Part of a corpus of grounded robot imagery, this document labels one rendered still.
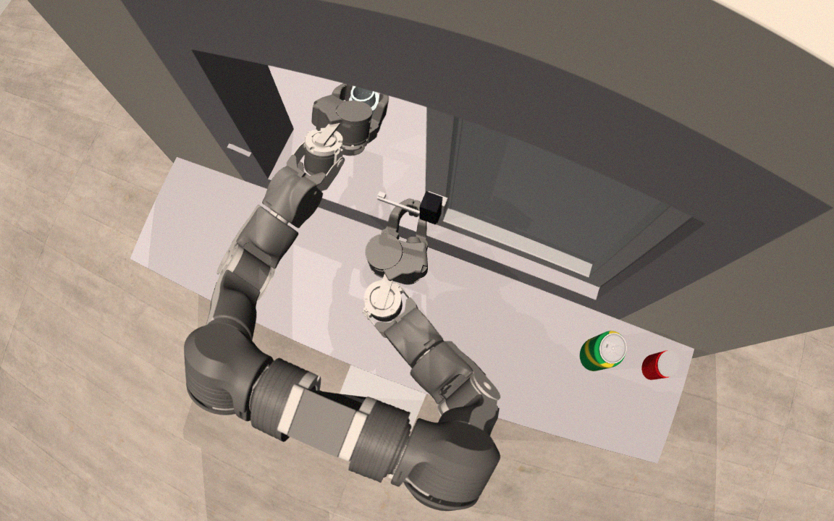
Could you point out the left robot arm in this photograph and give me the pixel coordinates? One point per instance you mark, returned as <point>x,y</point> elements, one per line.
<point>224,369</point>

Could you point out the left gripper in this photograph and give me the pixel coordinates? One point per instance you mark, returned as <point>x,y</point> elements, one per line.
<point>352,119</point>

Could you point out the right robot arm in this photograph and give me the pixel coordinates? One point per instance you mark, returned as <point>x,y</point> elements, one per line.
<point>456,458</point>

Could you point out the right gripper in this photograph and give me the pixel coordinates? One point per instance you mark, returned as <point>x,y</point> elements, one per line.
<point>395,260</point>

